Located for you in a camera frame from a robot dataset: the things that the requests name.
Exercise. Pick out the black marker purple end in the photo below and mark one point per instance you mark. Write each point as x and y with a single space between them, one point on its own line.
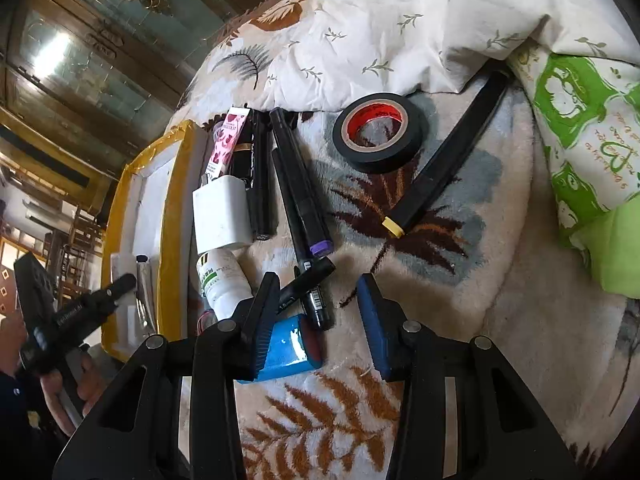
300 190

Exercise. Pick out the white foam box yellow tape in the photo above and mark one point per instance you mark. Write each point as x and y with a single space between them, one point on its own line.
152 195

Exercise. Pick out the silver tube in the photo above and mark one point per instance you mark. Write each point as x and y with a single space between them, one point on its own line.
146 290

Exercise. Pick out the black stick yellow tip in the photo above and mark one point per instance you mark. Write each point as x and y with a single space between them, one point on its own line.
440 170

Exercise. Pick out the blue battery pack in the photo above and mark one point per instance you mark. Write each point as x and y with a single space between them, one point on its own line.
287 345

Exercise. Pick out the person's left hand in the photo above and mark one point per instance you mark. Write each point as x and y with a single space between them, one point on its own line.
92 385

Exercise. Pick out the leaf print fleece blanket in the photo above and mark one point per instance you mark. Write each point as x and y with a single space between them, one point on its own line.
450 310

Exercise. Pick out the person's dark clothing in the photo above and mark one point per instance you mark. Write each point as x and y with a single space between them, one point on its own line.
25 420

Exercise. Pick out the wooden chair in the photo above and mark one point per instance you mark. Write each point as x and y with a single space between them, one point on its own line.
75 255

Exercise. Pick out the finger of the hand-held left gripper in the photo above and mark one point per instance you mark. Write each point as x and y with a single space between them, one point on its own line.
112 292

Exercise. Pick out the thin black pen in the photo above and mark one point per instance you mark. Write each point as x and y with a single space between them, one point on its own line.
320 305

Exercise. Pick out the small white plastic bottle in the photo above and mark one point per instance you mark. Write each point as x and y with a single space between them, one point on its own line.
220 280

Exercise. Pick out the pink print tube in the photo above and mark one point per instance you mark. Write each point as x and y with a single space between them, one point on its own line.
225 145

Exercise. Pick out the white sprig print quilt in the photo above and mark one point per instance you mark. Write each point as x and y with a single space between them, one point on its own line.
400 35

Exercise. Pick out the black marker white lettering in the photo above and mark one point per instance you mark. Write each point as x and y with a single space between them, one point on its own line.
262 185

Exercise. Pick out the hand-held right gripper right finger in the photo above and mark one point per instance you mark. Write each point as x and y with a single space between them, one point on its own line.
377 330

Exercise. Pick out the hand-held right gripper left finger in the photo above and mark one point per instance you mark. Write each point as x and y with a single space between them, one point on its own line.
262 330

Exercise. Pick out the white charger plug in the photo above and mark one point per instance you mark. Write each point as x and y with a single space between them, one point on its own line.
220 215

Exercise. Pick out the black pen gold band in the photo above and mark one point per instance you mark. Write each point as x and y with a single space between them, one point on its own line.
243 157

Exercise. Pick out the black tape roll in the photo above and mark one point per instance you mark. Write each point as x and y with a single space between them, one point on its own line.
350 152

